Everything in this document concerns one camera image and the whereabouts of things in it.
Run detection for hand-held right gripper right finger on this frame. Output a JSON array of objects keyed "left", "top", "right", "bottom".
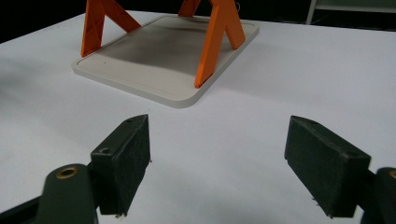
[{"left": 284, "top": 115, "right": 372, "bottom": 218}]

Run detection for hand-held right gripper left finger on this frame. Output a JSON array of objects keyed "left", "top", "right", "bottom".
[{"left": 90, "top": 113, "right": 152, "bottom": 217}]

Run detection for white rack with orange legs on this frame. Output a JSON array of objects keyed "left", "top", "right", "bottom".
[{"left": 71, "top": 0, "right": 261, "bottom": 109}]

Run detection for white table cover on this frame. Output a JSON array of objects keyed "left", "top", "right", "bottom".
[{"left": 0, "top": 9, "right": 396, "bottom": 224}]

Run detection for white metal stand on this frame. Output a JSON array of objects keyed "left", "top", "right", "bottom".
[{"left": 305, "top": 0, "right": 396, "bottom": 26}]

